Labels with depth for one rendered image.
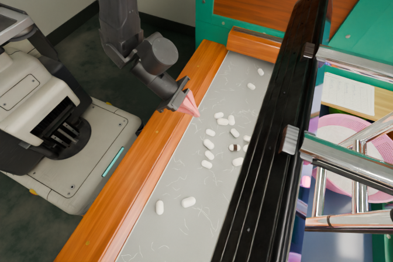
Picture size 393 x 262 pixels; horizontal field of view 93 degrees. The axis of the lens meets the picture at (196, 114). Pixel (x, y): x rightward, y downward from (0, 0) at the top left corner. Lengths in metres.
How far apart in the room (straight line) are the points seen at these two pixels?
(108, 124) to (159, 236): 0.85
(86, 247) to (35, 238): 1.02
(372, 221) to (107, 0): 0.52
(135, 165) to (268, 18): 0.65
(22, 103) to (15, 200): 1.02
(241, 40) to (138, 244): 0.70
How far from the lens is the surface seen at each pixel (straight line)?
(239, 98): 0.70
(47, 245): 1.55
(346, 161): 0.22
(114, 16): 0.40
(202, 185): 0.56
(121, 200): 0.56
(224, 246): 0.22
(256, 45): 0.75
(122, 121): 1.24
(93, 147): 1.23
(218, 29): 0.83
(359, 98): 0.84
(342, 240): 0.73
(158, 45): 0.38
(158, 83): 0.44
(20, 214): 1.68
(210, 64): 0.76
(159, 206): 0.54
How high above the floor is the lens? 1.29
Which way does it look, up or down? 59 degrees down
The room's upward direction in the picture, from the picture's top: straight up
